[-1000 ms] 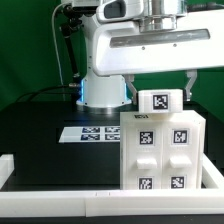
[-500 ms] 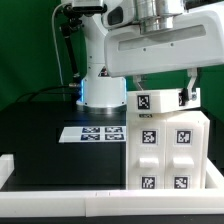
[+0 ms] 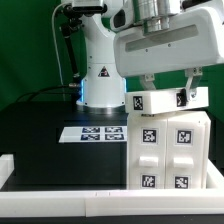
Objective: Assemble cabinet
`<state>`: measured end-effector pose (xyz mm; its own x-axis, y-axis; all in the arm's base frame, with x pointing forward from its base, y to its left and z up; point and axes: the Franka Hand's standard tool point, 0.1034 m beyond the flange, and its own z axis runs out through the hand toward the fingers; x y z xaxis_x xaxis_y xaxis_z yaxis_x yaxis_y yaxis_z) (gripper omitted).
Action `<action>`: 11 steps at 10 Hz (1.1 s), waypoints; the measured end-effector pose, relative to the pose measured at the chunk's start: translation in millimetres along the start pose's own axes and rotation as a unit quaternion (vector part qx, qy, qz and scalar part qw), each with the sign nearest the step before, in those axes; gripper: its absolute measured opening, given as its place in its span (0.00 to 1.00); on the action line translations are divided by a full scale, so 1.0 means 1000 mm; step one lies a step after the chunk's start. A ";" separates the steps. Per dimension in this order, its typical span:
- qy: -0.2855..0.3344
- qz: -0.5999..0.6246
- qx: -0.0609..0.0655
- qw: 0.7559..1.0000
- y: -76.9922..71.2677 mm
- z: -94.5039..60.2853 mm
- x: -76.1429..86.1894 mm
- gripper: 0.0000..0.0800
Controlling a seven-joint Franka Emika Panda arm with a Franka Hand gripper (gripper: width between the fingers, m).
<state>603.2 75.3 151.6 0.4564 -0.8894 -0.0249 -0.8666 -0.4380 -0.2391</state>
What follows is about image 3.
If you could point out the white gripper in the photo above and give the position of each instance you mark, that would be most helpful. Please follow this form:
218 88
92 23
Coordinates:
194 39

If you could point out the white cabinet top block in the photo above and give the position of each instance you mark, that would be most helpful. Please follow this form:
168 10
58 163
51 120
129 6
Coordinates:
165 100

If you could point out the white cabinet body box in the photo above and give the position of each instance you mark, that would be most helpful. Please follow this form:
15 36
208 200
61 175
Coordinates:
206 139

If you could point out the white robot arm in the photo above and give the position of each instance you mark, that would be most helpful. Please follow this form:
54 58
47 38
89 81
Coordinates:
103 87

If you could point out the white sheet with markers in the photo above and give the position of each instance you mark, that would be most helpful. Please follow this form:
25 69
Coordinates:
76 134

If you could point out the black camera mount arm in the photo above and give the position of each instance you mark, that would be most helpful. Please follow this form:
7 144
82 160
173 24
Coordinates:
70 36

